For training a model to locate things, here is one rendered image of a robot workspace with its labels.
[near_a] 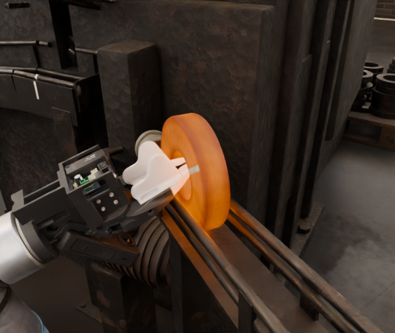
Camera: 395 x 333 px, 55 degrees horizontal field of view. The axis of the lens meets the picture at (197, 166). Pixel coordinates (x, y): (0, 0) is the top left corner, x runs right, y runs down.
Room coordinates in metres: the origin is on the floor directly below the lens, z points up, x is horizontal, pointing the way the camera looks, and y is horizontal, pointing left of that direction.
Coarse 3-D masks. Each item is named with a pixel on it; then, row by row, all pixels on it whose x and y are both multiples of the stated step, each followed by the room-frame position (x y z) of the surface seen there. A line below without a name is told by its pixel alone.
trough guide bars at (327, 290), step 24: (240, 216) 0.35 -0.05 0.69; (192, 240) 0.33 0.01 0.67; (264, 240) 0.31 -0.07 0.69; (216, 264) 0.29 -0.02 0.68; (240, 288) 0.23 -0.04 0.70; (312, 288) 0.25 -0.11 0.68; (240, 312) 0.23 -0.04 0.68; (264, 312) 0.21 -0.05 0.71; (312, 312) 0.24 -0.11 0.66; (336, 312) 0.22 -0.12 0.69; (360, 312) 0.20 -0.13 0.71
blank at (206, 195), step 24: (168, 120) 0.45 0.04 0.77; (192, 120) 0.42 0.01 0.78; (168, 144) 0.45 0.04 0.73; (192, 144) 0.38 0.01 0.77; (216, 144) 0.39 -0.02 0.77; (192, 168) 0.38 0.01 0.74; (216, 168) 0.36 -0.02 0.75; (192, 192) 0.38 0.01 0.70; (216, 192) 0.35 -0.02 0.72; (192, 216) 0.38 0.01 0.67; (216, 216) 0.35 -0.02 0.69
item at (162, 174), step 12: (156, 156) 0.38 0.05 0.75; (156, 168) 0.38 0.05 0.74; (168, 168) 0.39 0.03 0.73; (180, 168) 0.41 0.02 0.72; (144, 180) 0.37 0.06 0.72; (156, 180) 0.38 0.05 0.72; (168, 180) 0.39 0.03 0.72; (180, 180) 0.39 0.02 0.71; (132, 192) 0.37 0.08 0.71; (144, 192) 0.37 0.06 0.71; (156, 192) 0.37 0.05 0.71
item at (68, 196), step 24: (72, 168) 0.37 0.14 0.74; (96, 168) 0.38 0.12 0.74; (24, 192) 0.36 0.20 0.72; (48, 192) 0.34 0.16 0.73; (72, 192) 0.33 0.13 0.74; (96, 192) 0.35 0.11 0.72; (120, 192) 0.36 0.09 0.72; (24, 216) 0.32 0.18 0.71; (48, 216) 0.33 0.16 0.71; (72, 216) 0.34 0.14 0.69; (96, 216) 0.34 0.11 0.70; (120, 216) 0.35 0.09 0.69; (48, 240) 0.33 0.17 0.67
